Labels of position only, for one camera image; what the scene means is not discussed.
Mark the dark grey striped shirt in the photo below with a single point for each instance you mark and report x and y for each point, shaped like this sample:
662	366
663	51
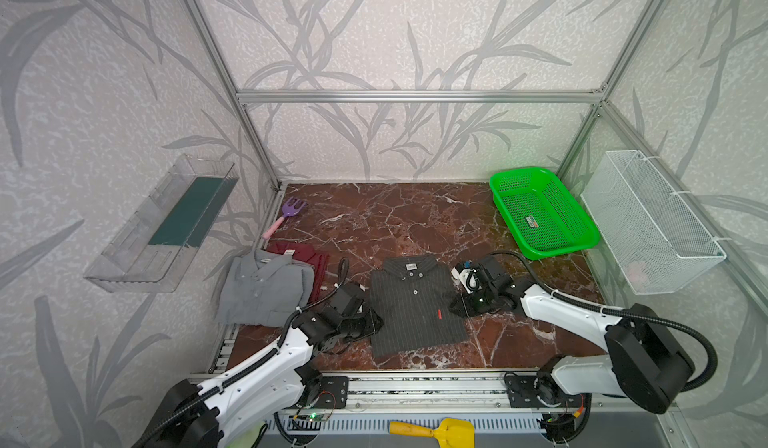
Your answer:
413	295

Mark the clear plastic wall bin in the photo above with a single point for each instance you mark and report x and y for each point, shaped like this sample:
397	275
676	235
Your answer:
157	245

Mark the purple pink toy rake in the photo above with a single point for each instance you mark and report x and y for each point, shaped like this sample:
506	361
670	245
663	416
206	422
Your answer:
291	208

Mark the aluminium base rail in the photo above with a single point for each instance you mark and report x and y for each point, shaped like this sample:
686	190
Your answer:
436	391

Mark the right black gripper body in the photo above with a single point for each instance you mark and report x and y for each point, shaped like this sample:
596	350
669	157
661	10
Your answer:
462	292

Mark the white wire mesh basket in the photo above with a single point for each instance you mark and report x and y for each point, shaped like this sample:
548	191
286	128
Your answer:
657	241

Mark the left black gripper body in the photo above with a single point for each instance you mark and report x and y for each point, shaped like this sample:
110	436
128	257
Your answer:
365	320

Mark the light grey folded shirt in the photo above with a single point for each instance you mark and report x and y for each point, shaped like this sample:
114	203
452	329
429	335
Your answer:
264	289

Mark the yellow toy shovel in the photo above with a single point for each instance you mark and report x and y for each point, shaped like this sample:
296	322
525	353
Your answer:
451	433

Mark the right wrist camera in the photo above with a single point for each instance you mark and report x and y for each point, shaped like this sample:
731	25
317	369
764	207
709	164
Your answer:
473	279

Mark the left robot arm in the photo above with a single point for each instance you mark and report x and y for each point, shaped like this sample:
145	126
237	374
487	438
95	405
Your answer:
221	409

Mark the green plastic basket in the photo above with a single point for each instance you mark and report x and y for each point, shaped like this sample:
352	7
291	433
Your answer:
544	219

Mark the maroon folded shirt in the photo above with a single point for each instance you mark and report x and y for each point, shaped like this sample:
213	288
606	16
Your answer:
305	253

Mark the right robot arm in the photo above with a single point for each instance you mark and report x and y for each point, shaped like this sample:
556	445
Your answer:
645	359

